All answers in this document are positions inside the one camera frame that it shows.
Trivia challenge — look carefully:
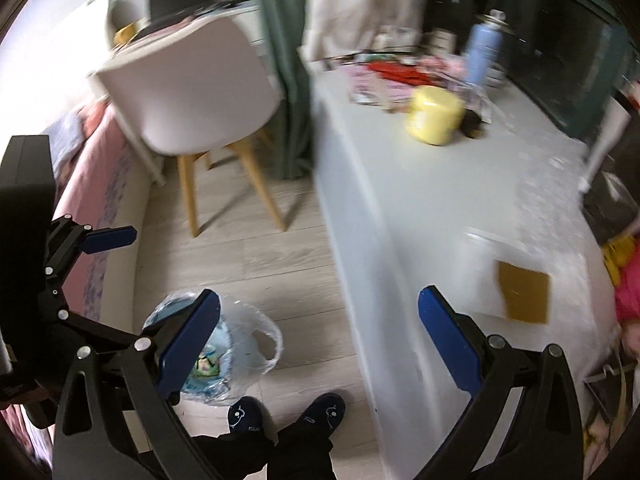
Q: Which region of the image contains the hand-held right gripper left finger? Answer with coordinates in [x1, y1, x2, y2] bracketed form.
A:
[52, 289, 221, 480]

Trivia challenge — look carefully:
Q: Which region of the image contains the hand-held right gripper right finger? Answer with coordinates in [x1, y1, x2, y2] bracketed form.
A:
[415, 286, 583, 480]

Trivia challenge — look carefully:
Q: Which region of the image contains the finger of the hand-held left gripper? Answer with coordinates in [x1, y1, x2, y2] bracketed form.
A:
[37, 290, 146, 348]
[47, 215, 137, 286]

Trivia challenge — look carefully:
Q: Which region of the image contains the round trash bin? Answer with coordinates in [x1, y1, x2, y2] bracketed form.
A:
[145, 297, 235, 396]

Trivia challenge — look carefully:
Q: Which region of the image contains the clear plastic bag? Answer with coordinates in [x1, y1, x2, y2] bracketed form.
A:
[142, 296, 282, 406]

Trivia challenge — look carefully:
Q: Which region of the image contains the clear packet with brown card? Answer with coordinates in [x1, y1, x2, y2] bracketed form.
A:
[465, 227, 553, 323]

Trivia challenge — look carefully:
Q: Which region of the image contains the bed with pink sheet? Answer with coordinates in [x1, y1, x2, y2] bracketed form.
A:
[0, 100, 156, 461]

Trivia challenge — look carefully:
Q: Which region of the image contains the blue blanket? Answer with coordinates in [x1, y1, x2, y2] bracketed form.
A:
[42, 110, 86, 176]

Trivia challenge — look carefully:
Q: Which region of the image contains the person's left dark slipper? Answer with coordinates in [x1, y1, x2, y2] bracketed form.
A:
[227, 395, 273, 433]

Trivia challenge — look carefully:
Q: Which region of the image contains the person's dark slipper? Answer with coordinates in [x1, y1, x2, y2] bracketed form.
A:
[227, 395, 273, 433]
[299, 393, 347, 427]

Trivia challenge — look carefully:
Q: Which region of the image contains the pink plush cloth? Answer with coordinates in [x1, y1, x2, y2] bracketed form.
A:
[82, 102, 110, 136]

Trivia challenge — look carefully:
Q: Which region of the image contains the person's left leg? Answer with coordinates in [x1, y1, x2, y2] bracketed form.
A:
[192, 427, 276, 480]

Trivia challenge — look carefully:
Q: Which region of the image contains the person's leg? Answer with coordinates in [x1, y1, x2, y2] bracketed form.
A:
[267, 419, 336, 480]
[192, 427, 276, 480]

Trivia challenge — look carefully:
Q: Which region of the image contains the person's right dark slipper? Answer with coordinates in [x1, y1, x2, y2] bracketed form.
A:
[299, 393, 347, 427]

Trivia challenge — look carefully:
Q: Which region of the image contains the white window counter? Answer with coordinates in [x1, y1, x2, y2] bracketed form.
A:
[297, 45, 631, 480]

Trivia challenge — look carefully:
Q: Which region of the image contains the person's right leg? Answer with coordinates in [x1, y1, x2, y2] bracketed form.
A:
[267, 419, 336, 480]

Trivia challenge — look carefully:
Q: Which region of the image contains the white chair with wooden legs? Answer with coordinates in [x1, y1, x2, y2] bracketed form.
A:
[95, 10, 286, 238]

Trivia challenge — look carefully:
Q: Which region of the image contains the white lace cloth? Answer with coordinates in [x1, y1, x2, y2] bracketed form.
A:
[500, 105, 616, 301]

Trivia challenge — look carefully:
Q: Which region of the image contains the pink cloth item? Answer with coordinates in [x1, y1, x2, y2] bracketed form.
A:
[612, 260, 640, 323]

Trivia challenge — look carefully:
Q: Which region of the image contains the yellow toy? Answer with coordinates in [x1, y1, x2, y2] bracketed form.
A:
[602, 235, 640, 271]

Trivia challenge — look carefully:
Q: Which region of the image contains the yellow container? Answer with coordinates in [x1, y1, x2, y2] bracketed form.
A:
[406, 85, 463, 147]

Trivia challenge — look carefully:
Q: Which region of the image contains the green curtain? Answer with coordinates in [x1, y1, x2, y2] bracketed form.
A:
[250, 0, 316, 181]

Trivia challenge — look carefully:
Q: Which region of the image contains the white plastic stand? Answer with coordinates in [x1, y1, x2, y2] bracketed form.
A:
[577, 95, 633, 193]

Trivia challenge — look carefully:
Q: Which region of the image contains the pink printed packet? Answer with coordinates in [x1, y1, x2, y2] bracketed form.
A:
[347, 67, 416, 108]

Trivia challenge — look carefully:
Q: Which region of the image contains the red packet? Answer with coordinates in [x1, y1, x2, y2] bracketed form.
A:
[367, 60, 431, 86]

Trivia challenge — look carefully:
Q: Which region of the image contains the light blue bottle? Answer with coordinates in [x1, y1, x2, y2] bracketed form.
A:
[462, 10, 506, 88]

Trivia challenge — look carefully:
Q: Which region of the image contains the dark glass window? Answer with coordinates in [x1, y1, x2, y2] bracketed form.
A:
[430, 0, 636, 141]

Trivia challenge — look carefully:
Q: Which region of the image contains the white curtain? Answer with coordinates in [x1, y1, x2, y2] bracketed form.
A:
[302, 0, 436, 61]

